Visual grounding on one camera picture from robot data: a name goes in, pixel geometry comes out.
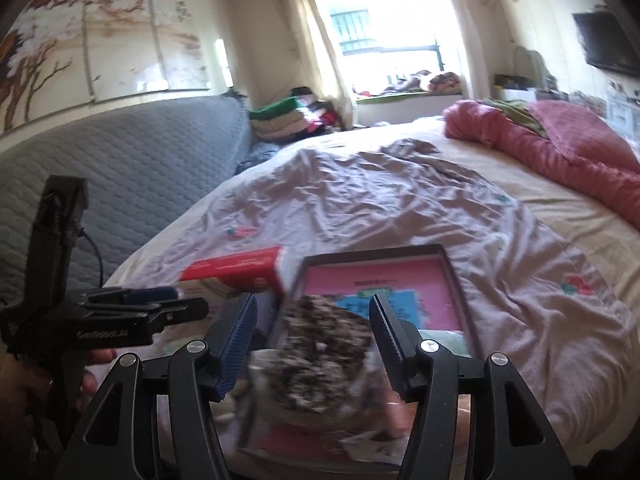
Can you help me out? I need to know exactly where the green cloth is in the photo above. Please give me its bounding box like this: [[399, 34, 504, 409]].
[[482, 99, 547, 137]]

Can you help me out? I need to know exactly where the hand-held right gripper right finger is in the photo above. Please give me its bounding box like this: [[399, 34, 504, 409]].
[[369, 294, 576, 480]]

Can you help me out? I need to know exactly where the cream curtain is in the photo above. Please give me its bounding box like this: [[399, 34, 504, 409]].
[[432, 0, 482, 102], [280, 0, 352, 132]]

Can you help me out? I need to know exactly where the patterned folded bedding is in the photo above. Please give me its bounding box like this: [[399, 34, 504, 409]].
[[385, 71, 464, 94]]

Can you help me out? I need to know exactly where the floral fabric scrunchie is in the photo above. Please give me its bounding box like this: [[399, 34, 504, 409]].
[[250, 294, 387, 427]]

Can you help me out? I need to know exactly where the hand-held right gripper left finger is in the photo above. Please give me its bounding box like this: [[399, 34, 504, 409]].
[[60, 292, 258, 480]]

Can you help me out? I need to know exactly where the black television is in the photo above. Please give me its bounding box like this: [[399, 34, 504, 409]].
[[572, 10, 640, 77]]

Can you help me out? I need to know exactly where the window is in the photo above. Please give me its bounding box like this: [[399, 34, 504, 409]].
[[310, 0, 451, 96]]

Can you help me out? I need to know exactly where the blue patterned cloth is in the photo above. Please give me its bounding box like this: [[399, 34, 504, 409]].
[[235, 140, 287, 174]]

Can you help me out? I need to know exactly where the bed with cream sheet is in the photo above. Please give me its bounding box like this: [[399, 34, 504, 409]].
[[105, 115, 640, 401]]

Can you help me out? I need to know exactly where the pink quilt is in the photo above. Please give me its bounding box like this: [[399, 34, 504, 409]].
[[444, 100, 640, 234]]

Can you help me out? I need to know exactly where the grey cardboard box tray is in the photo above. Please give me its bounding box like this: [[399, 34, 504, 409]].
[[235, 244, 487, 476]]

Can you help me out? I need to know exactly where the grey quilted headboard cover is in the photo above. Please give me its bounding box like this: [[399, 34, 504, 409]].
[[0, 95, 254, 306]]

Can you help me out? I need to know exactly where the person's left hand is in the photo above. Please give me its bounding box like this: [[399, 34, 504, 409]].
[[0, 349, 117, 436]]

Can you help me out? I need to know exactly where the stack of folded clothes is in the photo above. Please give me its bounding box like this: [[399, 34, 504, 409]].
[[249, 87, 342, 144]]

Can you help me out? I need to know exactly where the mauve bed sheet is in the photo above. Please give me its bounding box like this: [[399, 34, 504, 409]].
[[107, 137, 626, 461]]

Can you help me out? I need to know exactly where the red and white box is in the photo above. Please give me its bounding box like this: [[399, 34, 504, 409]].
[[177, 246, 287, 311]]

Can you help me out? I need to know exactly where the pink quilted pillow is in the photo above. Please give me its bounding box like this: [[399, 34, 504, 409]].
[[525, 101, 637, 162]]

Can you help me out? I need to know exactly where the tree wall painting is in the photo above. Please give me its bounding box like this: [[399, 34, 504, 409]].
[[0, 0, 212, 137]]

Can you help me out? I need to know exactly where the white cabinet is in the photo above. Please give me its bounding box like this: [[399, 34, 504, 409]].
[[606, 80, 640, 132]]

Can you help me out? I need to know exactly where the white framed mirror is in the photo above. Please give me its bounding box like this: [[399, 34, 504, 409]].
[[515, 46, 547, 91]]

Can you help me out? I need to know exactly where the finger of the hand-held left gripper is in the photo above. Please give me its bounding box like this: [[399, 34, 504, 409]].
[[85, 286, 179, 307], [144, 297, 210, 332]]

